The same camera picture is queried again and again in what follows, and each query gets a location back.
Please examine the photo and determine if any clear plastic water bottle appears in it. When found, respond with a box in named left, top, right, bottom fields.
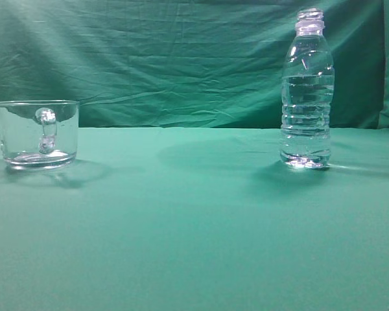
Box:
left=279, top=8, right=335, bottom=169

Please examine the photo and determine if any green table cloth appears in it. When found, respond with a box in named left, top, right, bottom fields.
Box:
left=0, top=128, right=389, bottom=310

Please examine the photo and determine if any green backdrop cloth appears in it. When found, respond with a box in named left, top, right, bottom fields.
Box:
left=0, top=1, right=389, bottom=128

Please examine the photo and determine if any clear glass mug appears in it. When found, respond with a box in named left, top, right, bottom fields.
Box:
left=0, top=100, right=79, bottom=170

